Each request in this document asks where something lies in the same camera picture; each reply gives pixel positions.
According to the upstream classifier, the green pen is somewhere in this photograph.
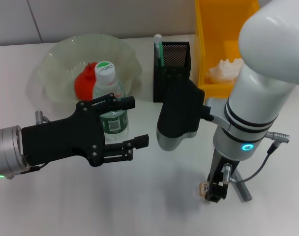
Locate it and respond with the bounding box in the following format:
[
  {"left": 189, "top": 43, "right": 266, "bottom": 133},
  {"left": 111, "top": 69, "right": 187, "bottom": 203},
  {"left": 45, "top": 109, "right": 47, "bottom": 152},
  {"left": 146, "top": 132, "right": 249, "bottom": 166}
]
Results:
[{"left": 153, "top": 33, "right": 165, "bottom": 68}]

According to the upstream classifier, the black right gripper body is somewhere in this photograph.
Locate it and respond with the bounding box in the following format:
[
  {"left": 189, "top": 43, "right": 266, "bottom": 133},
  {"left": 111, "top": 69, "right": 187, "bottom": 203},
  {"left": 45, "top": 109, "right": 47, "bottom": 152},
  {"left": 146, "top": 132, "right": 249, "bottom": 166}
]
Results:
[{"left": 208, "top": 148, "right": 240, "bottom": 184}]

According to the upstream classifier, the clear green-label water bottle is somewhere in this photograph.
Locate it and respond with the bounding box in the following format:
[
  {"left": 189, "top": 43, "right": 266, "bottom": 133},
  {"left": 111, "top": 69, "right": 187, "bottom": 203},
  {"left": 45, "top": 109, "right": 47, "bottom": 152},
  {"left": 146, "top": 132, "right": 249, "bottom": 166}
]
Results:
[{"left": 91, "top": 60, "right": 129, "bottom": 142}]

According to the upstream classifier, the yellow plastic bin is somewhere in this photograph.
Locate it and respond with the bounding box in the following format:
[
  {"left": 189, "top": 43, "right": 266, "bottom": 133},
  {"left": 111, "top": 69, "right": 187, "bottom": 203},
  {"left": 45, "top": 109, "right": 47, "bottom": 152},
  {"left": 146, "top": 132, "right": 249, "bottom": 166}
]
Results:
[{"left": 194, "top": 0, "right": 261, "bottom": 99}]

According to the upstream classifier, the grey pen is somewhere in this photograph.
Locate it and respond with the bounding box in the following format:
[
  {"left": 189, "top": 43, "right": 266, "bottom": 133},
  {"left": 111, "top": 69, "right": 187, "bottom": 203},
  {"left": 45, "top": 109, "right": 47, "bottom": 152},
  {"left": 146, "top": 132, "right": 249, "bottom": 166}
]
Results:
[{"left": 229, "top": 172, "right": 253, "bottom": 203}]

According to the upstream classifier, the pale green glass fruit plate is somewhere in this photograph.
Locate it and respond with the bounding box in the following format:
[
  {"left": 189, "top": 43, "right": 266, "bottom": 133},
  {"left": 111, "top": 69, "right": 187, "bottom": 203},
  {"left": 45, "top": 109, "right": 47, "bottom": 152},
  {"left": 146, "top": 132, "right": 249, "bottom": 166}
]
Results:
[{"left": 26, "top": 34, "right": 143, "bottom": 116}]

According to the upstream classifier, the black mesh pen holder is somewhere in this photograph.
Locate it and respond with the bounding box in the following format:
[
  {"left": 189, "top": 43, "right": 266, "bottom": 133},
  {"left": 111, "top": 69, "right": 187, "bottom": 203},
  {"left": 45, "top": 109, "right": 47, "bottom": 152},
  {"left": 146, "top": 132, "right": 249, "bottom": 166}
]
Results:
[{"left": 153, "top": 41, "right": 191, "bottom": 103}]

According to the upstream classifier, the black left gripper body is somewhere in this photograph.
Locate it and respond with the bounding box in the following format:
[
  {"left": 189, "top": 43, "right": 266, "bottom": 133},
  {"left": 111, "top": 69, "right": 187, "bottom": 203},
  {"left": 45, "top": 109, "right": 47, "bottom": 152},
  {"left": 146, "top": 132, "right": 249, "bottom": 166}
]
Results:
[{"left": 21, "top": 98, "right": 107, "bottom": 168}]

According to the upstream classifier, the white paper ball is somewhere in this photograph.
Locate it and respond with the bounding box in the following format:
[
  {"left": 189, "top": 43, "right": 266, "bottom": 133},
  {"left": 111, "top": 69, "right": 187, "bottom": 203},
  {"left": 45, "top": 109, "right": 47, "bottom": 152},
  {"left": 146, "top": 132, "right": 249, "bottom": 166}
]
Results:
[{"left": 205, "top": 58, "right": 244, "bottom": 85}]

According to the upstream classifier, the orange red fruit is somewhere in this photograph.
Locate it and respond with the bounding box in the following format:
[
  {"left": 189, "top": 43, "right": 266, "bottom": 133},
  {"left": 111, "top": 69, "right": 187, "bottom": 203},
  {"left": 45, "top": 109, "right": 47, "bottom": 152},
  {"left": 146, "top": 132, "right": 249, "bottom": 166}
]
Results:
[{"left": 73, "top": 62, "right": 97, "bottom": 102}]

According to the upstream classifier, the beige eraser with barcode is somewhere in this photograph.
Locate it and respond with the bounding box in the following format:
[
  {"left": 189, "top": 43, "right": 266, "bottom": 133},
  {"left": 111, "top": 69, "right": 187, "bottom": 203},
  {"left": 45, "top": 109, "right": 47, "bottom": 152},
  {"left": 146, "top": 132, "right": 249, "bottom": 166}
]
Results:
[{"left": 199, "top": 181, "right": 210, "bottom": 197}]

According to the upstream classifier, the right arm cable with connector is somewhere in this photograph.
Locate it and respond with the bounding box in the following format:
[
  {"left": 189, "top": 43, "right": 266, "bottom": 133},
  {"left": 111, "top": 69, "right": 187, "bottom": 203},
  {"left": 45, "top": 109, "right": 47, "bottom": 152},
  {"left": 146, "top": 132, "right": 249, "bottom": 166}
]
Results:
[{"left": 222, "top": 131, "right": 291, "bottom": 185}]

